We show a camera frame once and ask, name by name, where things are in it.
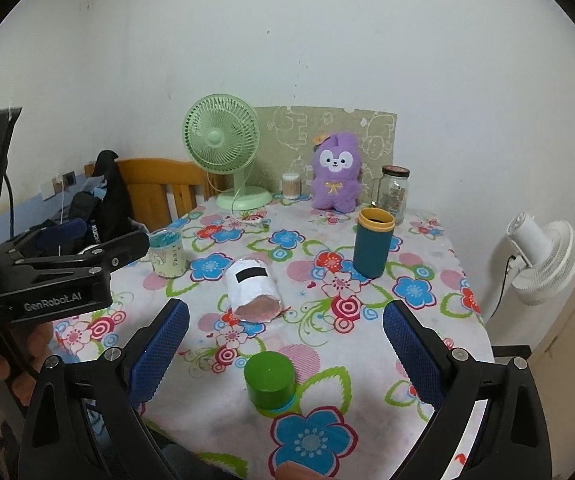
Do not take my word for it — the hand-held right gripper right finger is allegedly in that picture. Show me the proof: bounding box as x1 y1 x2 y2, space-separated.
383 300 553 480

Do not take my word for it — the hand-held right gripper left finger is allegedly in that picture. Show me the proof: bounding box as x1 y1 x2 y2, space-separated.
17 299 190 480

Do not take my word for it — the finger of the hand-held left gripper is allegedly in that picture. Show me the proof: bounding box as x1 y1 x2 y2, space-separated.
0 231 151 281

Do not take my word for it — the small clear printed cup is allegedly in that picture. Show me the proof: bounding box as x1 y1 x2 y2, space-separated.
148 228 186 279

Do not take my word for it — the white paper cup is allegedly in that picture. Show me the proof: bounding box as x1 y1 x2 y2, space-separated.
224 258 282 322

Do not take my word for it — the teal cup with yellow rim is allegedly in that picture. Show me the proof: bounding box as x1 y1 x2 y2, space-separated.
353 207 396 279

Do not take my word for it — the black bag on chair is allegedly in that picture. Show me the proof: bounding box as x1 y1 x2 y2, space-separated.
67 150 134 251

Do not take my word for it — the wooden chair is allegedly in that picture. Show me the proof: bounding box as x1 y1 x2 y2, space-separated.
84 158 218 234

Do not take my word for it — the floral tablecloth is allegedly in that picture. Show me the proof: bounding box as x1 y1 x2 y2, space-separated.
52 192 496 479

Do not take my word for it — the green cylindrical lid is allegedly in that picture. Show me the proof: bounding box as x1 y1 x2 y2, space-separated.
244 352 299 417

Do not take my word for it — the green desk fan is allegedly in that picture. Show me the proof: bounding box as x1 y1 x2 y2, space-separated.
183 95 272 212

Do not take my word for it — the glass jar with lid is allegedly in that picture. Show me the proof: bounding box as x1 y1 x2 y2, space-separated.
377 165 411 225

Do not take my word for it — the white standing fan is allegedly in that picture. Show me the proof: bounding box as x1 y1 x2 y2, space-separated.
506 212 575 306

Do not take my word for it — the purple plush toy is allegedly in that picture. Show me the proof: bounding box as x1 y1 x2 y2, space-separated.
310 132 364 211

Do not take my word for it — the green printed board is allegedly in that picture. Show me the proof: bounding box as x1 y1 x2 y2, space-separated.
253 106 398 202

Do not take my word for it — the wall socket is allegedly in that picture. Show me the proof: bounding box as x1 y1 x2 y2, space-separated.
40 171 77 202

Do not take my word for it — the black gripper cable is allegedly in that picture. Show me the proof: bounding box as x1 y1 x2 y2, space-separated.
1 174 16 239

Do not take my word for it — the black fan cable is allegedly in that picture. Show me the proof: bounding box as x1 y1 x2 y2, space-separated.
482 254 519 319

